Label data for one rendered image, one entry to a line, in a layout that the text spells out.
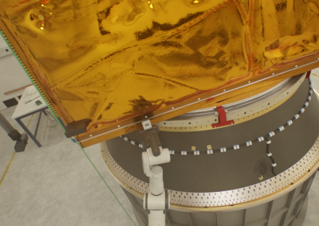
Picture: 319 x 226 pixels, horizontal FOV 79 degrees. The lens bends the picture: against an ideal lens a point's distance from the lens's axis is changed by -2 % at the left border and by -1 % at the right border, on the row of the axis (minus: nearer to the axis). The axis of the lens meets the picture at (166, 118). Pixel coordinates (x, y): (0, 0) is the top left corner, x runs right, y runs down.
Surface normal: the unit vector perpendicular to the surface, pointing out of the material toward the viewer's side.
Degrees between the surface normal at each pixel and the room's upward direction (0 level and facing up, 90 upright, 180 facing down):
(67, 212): 0
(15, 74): 90
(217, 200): 43
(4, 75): 90
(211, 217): 90
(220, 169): 62
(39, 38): 89
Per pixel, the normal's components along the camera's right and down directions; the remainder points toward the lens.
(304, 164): 0.20, -0.27
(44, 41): 0.12, 0.57
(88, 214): -0.22, -0.77
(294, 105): 0.46, -0.04
